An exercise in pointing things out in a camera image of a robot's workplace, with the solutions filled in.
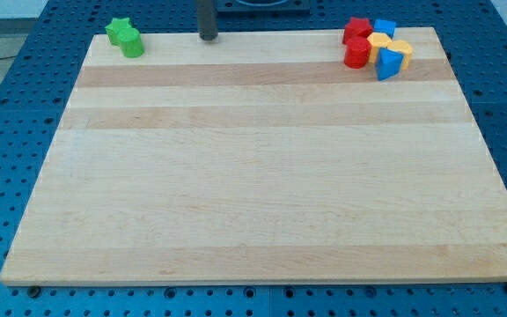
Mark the wooden board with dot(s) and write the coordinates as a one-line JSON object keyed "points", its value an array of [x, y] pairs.
{"points": [[262, 159]]}

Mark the red cylinder block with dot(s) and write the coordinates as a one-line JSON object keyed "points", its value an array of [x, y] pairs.
{"points": [[357, 52]]}

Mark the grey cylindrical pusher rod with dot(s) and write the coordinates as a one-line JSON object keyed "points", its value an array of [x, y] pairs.
{"points": [[206, 13]]}

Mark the blue triangle block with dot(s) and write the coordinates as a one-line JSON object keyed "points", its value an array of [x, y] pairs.
{"points": [[388, 63]]}

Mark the green cylinder block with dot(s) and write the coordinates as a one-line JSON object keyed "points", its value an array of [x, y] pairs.
{"points": [[130, 42]]}

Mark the red star block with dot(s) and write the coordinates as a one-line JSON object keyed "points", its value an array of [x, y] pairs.
{"points": [[357, 27]]}

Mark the yellow hexagon block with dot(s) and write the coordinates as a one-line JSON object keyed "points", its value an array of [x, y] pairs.
{"points": [[377, 41]]}

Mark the blue cube block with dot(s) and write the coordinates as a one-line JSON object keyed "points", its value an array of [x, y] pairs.
{"points": [[387, 27]]}

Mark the yellow cylinder block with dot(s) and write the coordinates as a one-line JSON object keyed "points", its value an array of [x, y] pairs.
{"points": [[405, 48]]}

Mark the green star block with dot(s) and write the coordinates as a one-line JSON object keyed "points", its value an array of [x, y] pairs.
{"points": [[114, 27]]}

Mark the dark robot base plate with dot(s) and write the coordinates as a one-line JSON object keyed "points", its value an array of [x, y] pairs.
{"points": [[235, 6]]}

